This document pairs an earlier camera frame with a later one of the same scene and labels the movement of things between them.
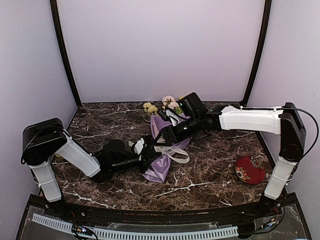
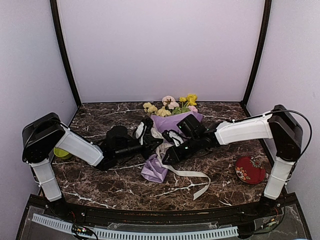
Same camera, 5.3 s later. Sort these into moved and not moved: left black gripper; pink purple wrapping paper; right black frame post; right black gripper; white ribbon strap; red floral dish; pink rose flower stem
Moved: left black gripper; white ribbon strap; right black gripper
Not moved: right black frame post; pink purple wrapping paper; red floral dish; pink rose flower stem
